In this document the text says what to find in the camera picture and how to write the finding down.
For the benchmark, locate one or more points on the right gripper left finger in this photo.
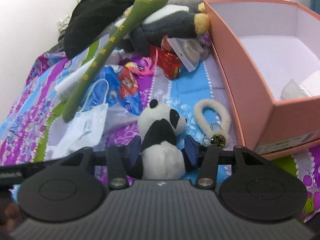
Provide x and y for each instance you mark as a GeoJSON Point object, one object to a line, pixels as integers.
{"type": "Point", "coordinates": [129, 153]}

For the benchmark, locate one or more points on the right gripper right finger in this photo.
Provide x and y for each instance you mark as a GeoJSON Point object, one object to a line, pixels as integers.
{"type": "Point", "coordinates": [193, 153]}

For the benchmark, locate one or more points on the small panda plush toy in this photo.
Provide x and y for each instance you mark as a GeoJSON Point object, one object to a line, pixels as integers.
{"type": "Point", "coordinates": [159, 125]}

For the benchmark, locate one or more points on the red foil snack packet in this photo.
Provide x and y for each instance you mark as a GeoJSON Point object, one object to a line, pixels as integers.
{"type": "Point", "coordinates": [168, 60]}

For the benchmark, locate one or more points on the white textured paper towel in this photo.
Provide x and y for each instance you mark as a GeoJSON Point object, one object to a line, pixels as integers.
{"type": "Point", "coordinates": [307, 88]}

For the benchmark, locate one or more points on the light blue face mask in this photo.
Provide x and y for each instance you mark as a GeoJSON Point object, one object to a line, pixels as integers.
{"type": "Point", "coordinates": [86, 128]}

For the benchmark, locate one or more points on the blue plastic bag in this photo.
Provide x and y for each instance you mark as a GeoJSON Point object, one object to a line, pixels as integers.
{"type": "Point", "coordinates": [110, 73]}

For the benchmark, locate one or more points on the colourful cartoon balloon wrapper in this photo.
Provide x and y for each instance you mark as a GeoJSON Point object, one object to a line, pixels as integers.
{"type": "Point", "coordinates": [128, 83]}

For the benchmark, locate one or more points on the floral colourful bed sheet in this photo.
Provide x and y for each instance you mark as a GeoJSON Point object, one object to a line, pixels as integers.
{"type": "Point", "coordinates": [34, 122]}

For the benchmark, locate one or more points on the white rolled paper tube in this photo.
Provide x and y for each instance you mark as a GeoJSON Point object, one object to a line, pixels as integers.
{"type": "Point", "coordinates": [67, 85]}

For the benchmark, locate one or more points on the clear zip bag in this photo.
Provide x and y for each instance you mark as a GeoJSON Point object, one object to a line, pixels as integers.
{"type": "Point", "coordinates": [189, 51]}

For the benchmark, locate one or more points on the pink cardboard shoe box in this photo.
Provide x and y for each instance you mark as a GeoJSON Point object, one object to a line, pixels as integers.
{"type": "Point", "coordinates": [260, 46]}

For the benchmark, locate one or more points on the grey penguin plush toy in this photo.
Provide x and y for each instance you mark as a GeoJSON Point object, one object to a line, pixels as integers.
{"type": "Point", "coordinates": [172, 21]}

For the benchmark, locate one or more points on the black fabric garment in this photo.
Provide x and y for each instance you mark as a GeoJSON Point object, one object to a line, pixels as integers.
{"type": "Point", "coordinates": [88, 21]}

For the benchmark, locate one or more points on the long green plush stick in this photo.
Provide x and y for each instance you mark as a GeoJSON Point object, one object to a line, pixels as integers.
{"type": "Point", "coordinates": [140, 10]}

